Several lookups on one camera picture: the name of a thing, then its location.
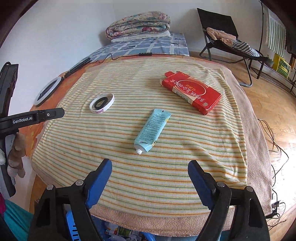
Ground black cable with remote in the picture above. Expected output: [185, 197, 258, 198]
[63, 52, 153, 79]

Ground gloved left hand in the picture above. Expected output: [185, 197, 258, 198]
[1, 133, 26, 178]

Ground black clothes rack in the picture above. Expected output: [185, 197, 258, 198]
[248, 1, 295, 96]

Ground red cardboard box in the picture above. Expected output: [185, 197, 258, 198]
[160, 71, 222, 115]

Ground striped yellow towel blanket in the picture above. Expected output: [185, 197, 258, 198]
[32, 57, 247, 217]

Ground folded floral quilt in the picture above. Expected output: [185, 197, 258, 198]
[105, 11, 171, 40]

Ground white ring light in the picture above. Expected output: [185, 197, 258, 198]
[34, 76, 62, 106]

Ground striped towel on rack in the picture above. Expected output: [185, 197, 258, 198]
[265, 9, 287, 57]

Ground black cables on floor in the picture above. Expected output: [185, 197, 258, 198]
[257, 117, 290, 219]

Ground black folding chair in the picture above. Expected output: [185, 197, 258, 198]
[197, 8, 268, 87]

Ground blue checkered bedsheet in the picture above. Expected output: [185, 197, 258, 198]
[88, 34, 189, 62]

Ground black hair tie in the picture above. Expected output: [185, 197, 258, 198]
[93, 97, 110, 110]

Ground white wristband ring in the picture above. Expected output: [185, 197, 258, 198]
[89, 92, 116, 115]

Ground light blue cream tube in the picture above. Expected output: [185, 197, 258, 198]
[134, 108, 171, 155]

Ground beige fleece blanket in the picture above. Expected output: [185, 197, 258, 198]
[89, 57, 271, 236]

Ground clothes on chair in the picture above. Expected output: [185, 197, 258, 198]
[206, 27, 260, 57]

